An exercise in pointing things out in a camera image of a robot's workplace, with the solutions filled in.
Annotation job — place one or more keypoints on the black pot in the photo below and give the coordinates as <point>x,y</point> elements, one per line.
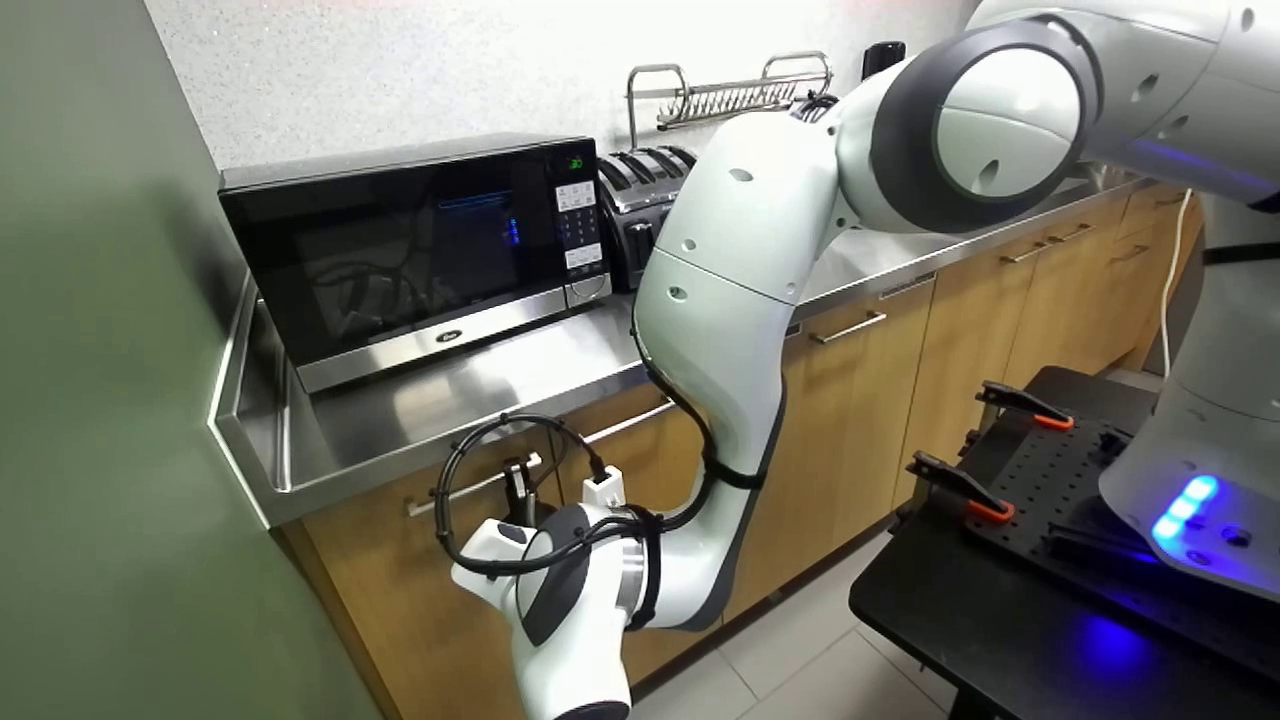
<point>886,56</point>

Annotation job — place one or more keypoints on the black microwave oven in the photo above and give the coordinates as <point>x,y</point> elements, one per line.
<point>402,252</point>

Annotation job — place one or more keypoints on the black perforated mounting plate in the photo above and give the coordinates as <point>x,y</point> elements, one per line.
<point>1055,467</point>

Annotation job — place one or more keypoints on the chrome four-slot toaster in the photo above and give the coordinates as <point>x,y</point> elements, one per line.
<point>642,200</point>

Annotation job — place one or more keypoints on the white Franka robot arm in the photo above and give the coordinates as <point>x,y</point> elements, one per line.
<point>744,227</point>

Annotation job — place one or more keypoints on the black orange clamp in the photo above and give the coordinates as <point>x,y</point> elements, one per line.
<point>963,488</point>
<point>1027,406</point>

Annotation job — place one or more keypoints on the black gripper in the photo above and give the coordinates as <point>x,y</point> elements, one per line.
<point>553,535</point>

